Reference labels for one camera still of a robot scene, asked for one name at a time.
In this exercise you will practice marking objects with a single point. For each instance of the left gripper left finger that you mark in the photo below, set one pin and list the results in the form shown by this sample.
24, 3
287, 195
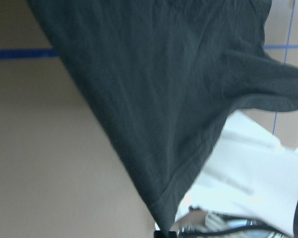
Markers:
158, 234

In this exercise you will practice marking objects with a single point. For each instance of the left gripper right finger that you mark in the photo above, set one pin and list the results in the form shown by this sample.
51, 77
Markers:
172, 234

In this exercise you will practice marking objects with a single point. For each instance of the black graphic t-shirt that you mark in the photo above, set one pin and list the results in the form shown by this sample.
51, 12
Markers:
162, 76

